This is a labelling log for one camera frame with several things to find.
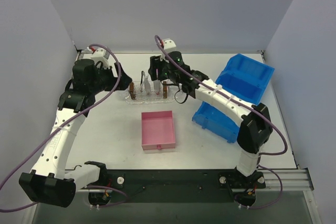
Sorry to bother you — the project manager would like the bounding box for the aluminium frame rail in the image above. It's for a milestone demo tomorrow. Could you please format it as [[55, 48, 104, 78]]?
[[31, 167, 314, 193]]

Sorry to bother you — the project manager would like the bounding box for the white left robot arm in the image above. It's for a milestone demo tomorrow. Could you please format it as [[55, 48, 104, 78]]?
[[19, 59, 132, 208]]

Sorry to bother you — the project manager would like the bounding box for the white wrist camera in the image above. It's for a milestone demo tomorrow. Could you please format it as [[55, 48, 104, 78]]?
[[159, 38, 176, 62], [89, 48, 110, 69]]

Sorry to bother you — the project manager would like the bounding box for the blue plastic bin organizer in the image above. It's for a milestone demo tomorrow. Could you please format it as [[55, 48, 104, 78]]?
[[192, 54, 275, 143]]

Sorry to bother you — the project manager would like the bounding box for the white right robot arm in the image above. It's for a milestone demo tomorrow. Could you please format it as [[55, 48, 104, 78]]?
[[148, 51, 273, 177]]

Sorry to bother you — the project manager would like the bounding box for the black toothbrush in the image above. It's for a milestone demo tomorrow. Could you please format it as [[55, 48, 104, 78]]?
[[140, 70, 145, 92]]

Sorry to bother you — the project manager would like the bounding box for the black-capped toothpaste tube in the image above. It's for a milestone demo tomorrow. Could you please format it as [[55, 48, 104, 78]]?
[[144, 76, 152, 95]]

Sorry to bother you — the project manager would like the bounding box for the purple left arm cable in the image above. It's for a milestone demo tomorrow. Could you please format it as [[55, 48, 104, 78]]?
[[0, 43, 129, 213]]

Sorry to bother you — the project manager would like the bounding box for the pink plastic drawer box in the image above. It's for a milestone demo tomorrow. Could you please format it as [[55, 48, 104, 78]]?
[[141, 111, 176, 151]]

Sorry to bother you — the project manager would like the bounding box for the brown wooden holder block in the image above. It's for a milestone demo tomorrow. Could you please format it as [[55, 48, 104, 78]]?
[[162, 81, 168, 99], [129, 82, 136, 100]]

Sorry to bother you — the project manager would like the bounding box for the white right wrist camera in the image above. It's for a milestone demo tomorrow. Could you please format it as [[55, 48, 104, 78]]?
[[159, 38, 176, 62]]

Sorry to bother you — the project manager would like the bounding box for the clear textured glass tray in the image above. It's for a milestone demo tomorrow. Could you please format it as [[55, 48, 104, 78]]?
[[121, 81, 178, 105]]

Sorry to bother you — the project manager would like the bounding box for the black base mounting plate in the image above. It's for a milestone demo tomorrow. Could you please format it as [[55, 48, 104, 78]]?
[[87, 169, 266, 207]]

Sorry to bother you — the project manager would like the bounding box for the white toothbrush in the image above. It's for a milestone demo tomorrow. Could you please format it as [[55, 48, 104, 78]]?
[[141, 76, 151, 95]]

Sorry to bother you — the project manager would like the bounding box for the red-capped toothpaste tube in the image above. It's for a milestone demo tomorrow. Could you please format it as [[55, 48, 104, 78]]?
[[153, 80, 161, 95]]

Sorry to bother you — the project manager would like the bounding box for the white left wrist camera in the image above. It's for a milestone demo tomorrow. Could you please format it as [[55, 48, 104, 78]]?
[[89, 48, 110, 69]]

